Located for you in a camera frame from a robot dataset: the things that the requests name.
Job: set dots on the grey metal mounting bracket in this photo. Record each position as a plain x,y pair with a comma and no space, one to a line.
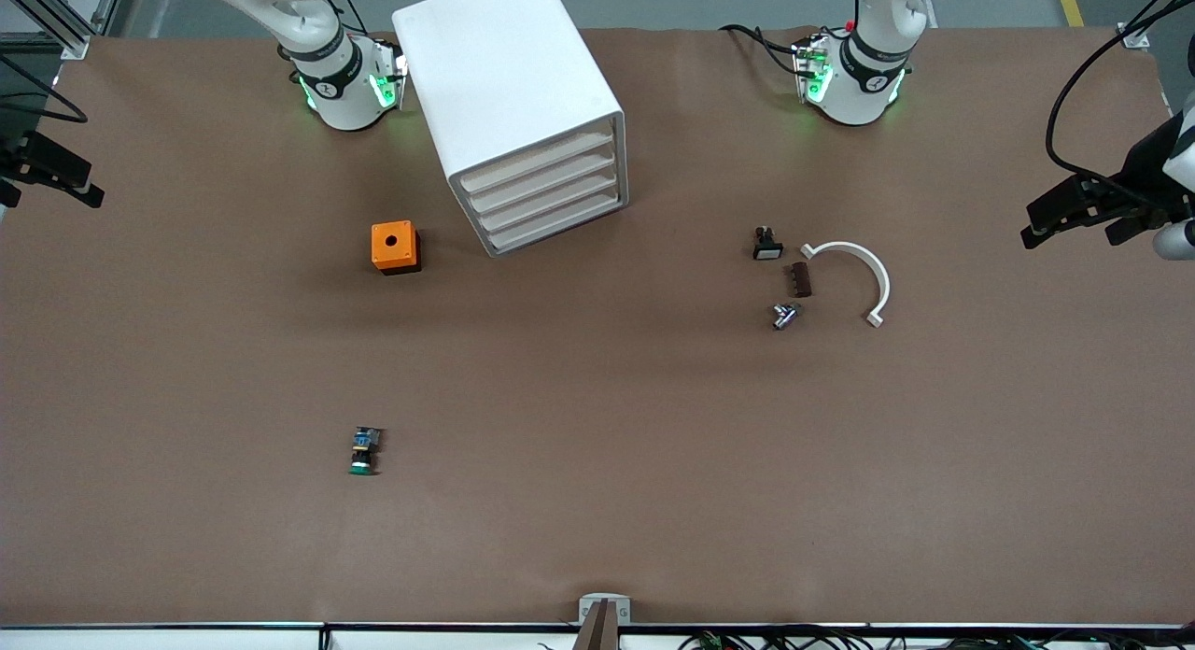
586,608

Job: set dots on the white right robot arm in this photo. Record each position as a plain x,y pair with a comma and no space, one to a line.
345,90

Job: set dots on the white plastic drawer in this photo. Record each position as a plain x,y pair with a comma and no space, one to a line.
551,222
537,158
546,201
541,179

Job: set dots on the black button with white face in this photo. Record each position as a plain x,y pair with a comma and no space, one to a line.
767,248

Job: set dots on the aluminium frame profile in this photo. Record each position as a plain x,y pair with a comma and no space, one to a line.
56,20
1141,29
110,1

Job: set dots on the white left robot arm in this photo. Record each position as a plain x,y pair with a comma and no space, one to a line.
854,94

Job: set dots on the brown terminal block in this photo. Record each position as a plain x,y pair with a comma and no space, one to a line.
798,280

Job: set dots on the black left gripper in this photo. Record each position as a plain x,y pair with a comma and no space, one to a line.
1145,169

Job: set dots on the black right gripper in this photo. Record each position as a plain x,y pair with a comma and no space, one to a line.
21,155

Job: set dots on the orange button box with hole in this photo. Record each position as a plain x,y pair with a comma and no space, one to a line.
381,254

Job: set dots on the green push button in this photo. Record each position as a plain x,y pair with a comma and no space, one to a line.
364,452

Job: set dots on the white curved bracket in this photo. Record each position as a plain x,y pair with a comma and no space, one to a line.
845,247

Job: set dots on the silver metal key switch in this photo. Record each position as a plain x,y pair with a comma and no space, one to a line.
786,317

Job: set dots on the white drawer cabinet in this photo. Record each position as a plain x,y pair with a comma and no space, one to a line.
504,71

